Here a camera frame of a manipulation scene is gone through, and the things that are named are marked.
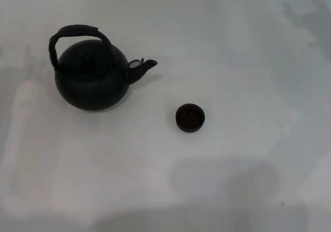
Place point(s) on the small dark brown teacup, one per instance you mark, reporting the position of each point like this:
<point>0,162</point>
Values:
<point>190,119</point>

